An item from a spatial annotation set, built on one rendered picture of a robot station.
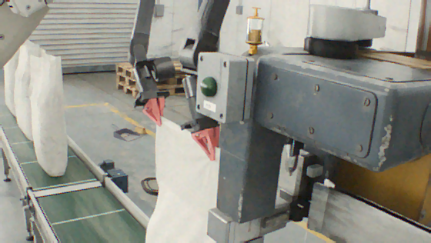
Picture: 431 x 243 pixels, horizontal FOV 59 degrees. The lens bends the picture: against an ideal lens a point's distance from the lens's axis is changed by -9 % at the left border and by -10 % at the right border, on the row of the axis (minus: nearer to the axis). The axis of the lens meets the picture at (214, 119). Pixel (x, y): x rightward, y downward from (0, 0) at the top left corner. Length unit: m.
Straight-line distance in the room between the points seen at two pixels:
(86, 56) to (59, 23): 0.88
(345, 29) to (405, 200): 0.34
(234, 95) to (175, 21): 8.67
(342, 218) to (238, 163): 0.21
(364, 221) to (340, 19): 0.33
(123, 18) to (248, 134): 8.05
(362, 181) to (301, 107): 0.35
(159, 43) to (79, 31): 1.86
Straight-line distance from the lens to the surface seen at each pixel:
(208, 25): 0.97
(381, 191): 0.83
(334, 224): 0.74
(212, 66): 0.59
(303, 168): 0.79
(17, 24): 0.96
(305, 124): 0.53
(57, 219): 2.09
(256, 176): 0.65
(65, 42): 8.25
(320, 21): 0.66
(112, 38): 8.57
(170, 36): 9.20
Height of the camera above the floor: 1.40
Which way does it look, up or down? 15 degrees down
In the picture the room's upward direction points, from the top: 4 degrees clockwise
